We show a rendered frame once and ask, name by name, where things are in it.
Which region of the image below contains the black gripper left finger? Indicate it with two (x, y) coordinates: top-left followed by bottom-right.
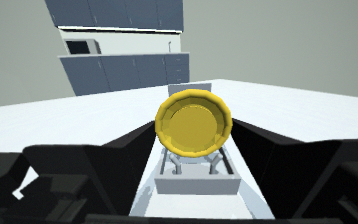
(22, 120), (156, 216)

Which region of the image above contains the yellow plate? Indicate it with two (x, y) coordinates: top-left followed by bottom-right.
(155, 89), (233, 158)

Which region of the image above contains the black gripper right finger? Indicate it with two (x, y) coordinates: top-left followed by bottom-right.
(230, 118), (358, 219)

